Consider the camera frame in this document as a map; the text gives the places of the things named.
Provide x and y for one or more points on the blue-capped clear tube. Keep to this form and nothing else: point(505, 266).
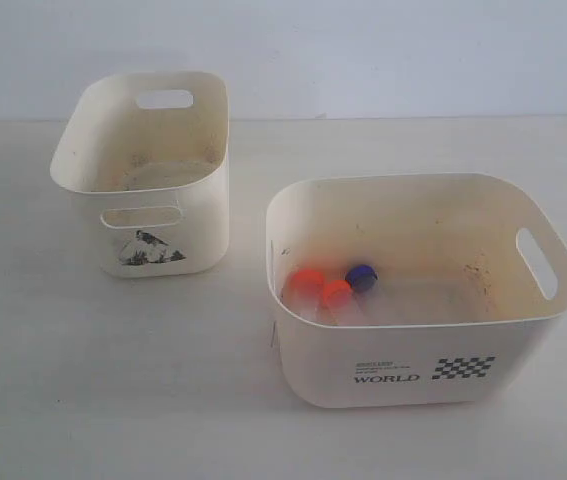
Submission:
point(380, 304)

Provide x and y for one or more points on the large cream WORLD bin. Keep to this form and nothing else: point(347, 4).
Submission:
point(480, 269)

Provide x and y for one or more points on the small cream plastic bin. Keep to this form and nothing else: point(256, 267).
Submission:
point(144, 162)

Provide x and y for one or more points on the orange-capped clear tube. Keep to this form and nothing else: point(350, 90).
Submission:
point(303, 296)
point(341, 305)

